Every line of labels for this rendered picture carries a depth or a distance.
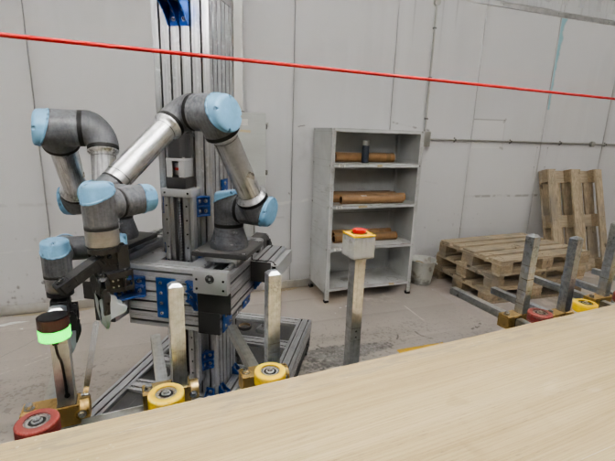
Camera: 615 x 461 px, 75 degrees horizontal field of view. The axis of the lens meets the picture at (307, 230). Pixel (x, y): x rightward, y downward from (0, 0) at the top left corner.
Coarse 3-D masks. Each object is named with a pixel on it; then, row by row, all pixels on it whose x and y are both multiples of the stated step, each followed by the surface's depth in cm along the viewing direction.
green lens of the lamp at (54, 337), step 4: (68, 328) 85; (56, 332) 83; (60, 332) 83; (64, 332) 84; (68, 332) 85; (40, 336) 82; (44, 336) 82; (48, 336) 82; (52, 336) 82; (56, 336) 83; (60, 336) 83; (64, 336) 84; (68, 336) 85; (40, 340) 82; (44, 340) 82; (48, 340) 82; (52, 340) 82; (56, 340) 83; (60, 340) 83
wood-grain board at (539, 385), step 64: (576, 320) 138; (320, 384) 98; (384, 384) 99; (448, 384) 100; (512, 384) 101; (576, 384) 101; (0, 448) 76; (64, 448) 76; (128, 448) 77; (192, 448) 77; (256, 448) 78; (320, 448) 78; (384, 448) 79; (448, 448) 79; (512, 448) 80; (576, 448) 80
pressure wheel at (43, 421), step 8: (48, 408) 86; (24, 416) 83; (32, 416) 84; (40, 416) 84; (48, 416) 84; (56, 416) 83; (16, 424) 81; (24, 424) 81; (32, 424) 81; (40, 424) 81; (48, 424) 81; (56, 424) 82; (16, 432) 79; (24, 432) 79; (32, 432) 79; (40, 432) 80; (48, 432) 81
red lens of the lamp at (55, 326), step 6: (36, 318) 83; (66, 318) 84; (36, 324) 82; (42, 324) 81; (48, 324) 81; (54, 324) 82; (60, 324) 83; (66, 324) 84; (42, 330) 82; (48, 330) 82; (54, 330) 82
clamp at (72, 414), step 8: (48, 400) 94; (56, 400) 94; (80, 400) 94; (88, 400) 95; (40, 408) 91; (56, 408) 91; (64, 408) 92; (72, 408) 92; (80, 408) 93; (88, 408) 94; (64, 416) 92; (72, 416) 93; (80, 416) 93; (88, 416) 94; (64, 424) 92; (72, 424) 93
